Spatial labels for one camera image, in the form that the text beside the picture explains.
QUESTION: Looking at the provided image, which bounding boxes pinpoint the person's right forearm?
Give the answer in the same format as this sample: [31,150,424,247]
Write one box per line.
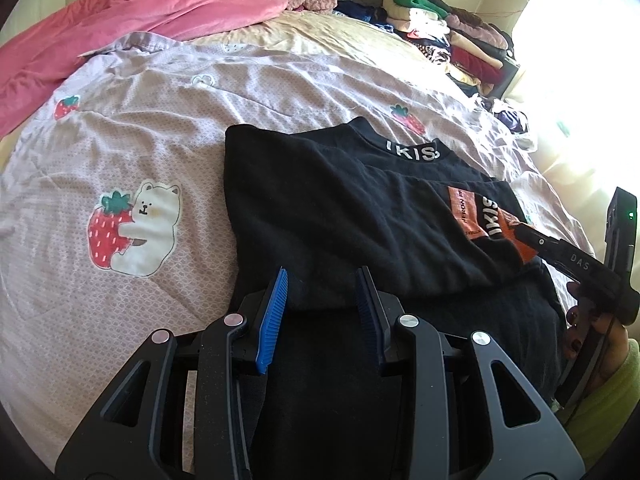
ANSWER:
[565,337,640,461]

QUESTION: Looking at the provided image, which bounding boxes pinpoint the pink strawberry print bed sheet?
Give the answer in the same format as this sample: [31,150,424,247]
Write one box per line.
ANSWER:
[0,30,596,461]

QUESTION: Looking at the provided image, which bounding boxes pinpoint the person's right hand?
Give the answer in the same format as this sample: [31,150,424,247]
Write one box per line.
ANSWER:
[564,280,632,378]

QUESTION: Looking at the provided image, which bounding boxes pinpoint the pink quilt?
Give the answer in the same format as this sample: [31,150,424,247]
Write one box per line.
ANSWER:
[0,0,288,138]

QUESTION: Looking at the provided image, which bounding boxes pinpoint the black sweater with orange cuffs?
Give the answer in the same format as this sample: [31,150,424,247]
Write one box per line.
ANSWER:
[224,116,568,480]

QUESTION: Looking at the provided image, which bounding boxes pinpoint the stack of folded clothes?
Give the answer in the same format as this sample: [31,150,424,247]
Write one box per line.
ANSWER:
[382,0,521,98]

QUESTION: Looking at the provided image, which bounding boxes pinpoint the beige bed sheet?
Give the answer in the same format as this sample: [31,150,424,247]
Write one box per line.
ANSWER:
[190,10,451,91]

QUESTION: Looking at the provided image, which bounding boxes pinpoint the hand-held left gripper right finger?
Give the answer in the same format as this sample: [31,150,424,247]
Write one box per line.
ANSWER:
[354,266,586,480]

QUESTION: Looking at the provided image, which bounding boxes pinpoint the dark blue garment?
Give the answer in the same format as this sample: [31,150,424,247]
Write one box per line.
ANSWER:
[334,0,396,26]

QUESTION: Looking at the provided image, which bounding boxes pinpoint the white curtain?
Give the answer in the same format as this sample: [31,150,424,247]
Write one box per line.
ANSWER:
[500,0,640,221]

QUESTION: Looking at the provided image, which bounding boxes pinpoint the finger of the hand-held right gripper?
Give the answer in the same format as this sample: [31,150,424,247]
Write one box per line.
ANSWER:
[512,222,566,267]

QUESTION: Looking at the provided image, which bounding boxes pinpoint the black bag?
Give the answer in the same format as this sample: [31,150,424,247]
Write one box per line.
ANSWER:
[499,55,522,100]

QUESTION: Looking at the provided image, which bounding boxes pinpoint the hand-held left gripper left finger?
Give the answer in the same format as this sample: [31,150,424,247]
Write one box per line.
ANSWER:
[55,267,290,480]

